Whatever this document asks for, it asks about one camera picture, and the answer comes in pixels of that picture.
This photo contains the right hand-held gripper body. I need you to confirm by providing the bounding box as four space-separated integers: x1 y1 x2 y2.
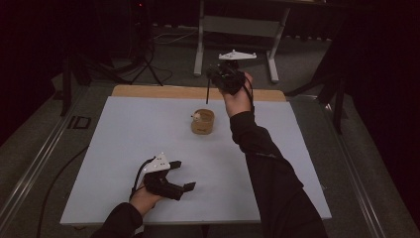
211 49 258 96

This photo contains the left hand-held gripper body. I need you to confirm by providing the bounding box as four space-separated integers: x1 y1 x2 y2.
141 152 186 201

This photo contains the thin black stick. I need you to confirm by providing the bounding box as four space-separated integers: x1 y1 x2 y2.
205 76 212 105

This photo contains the person's left hand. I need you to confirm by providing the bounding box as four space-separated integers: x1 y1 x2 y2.
129 179 165 218

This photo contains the person's right hand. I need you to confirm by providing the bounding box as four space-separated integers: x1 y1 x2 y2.
220 71 255 119

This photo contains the round wooden cup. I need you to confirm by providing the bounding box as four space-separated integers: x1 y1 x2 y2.
190 108 216 136

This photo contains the pale blue table board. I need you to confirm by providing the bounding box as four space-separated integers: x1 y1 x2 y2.
59 95 333 226

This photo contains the black tripod stand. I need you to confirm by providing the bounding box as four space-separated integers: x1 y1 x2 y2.
60 0 166 117

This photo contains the black floor plate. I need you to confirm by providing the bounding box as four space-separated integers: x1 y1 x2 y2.
66 115 92 131

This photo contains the black metal stand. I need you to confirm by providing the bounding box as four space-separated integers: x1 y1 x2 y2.
284 39 350 135

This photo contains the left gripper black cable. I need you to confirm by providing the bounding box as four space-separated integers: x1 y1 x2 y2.
129 157 156 201

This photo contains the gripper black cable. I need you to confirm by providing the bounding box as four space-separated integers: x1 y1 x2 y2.
242 72 256 114
129 157 156 201

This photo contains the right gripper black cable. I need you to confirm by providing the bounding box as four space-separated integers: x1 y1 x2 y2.
242 72 256 114

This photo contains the white metal desk frame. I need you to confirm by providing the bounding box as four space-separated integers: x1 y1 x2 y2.
193 0 292 84

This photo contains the white floor cable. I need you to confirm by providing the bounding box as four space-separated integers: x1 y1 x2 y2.
153 30 200 47

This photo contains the black floor cable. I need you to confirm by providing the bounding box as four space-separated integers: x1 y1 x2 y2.
35 145 90 238

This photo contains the metal floor rail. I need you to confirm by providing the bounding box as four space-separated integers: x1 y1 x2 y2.
298 94 388 238
0 87 87 229

